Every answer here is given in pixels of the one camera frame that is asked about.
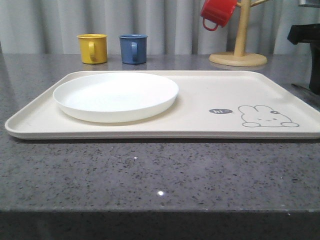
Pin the wooden mug tree stand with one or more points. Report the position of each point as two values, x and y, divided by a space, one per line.
239 57

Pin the silver metal chopstick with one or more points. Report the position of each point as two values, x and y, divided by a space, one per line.
301 86

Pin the beige rabbit serving tray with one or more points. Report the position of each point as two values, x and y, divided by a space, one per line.
211 104

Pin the grey curtain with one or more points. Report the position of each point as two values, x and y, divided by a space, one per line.
172 26

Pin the yellow enamel mug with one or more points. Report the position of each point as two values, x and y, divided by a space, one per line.
93 48

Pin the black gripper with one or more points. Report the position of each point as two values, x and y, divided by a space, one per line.
309 34

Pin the white round plate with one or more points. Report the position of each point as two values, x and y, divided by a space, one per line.
116 97

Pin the red enamel mug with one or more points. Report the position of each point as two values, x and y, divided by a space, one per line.
218 12

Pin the blue enamel mug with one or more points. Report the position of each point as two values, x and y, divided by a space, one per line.
133 48

